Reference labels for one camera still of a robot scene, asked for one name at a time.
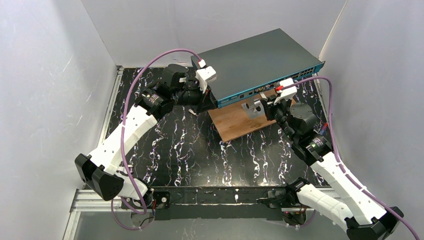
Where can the grey teal network switch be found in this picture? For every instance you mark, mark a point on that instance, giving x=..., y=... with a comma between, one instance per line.
x=252, y=65

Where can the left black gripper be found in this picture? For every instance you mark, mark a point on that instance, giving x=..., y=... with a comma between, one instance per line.
x=205, y=100

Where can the wooden base board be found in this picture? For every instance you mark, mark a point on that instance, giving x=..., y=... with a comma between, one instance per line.
x=232, y=122

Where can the silver SFP module far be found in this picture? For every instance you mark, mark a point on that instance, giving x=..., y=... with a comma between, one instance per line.
x=192, y=112

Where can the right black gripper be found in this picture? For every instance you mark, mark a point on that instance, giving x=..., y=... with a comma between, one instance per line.
x=268, y=108

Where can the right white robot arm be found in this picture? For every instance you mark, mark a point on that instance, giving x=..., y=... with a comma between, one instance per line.
x=360, y=216

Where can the metal switch stand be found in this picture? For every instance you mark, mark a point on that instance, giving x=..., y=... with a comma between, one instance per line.
x=253, y=108

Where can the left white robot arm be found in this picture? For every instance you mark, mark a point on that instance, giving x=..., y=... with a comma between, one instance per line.
x=99, y=169

